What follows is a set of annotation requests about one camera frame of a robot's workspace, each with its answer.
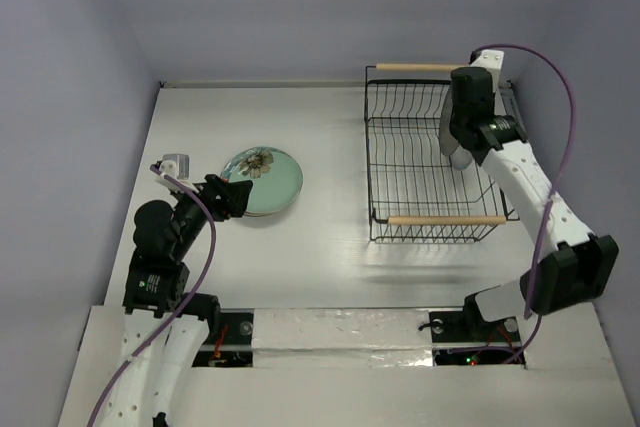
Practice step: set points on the black wire dish rack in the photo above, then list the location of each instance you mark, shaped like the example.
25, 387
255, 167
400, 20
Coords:
414, 193

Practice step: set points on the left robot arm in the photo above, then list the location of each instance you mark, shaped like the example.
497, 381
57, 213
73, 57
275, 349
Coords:
166, 321

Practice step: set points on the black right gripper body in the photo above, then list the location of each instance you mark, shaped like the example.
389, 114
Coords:
460, 128

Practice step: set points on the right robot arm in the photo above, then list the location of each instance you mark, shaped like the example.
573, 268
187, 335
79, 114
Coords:
571, 265

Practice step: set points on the blue floral white plate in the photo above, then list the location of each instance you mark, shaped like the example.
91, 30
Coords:
271, 217

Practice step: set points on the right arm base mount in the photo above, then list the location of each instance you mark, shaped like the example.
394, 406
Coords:
461, 337

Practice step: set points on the white deep plate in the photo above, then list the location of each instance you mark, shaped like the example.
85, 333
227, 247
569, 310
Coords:
461, 159

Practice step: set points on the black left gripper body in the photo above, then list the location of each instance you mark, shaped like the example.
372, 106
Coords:
217, 204

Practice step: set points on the red and teal plate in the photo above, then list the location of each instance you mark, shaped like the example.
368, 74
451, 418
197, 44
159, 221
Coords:
282, 209

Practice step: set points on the grey-green mottled plate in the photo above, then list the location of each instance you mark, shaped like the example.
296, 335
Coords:
447, 142

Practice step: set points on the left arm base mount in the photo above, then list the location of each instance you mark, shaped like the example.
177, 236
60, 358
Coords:
231, 345

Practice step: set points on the light green flower plate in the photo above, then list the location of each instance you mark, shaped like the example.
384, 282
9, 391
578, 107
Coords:
277, 178

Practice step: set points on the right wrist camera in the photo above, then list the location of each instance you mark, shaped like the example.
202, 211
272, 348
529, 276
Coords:
492, 61

